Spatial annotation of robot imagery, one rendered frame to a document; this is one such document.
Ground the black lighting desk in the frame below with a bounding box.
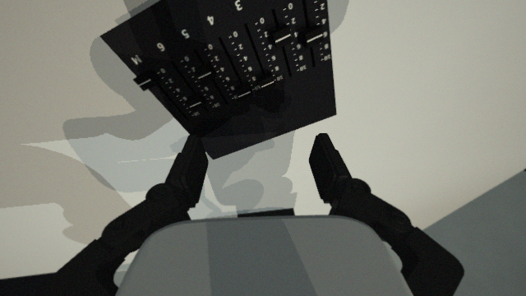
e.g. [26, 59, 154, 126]
[100, 0, 337, 160]

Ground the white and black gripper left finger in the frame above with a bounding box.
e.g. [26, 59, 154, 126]
[41, 135, 208, 296]

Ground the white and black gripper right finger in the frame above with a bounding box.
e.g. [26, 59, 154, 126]
[309, 133, 464, 296]

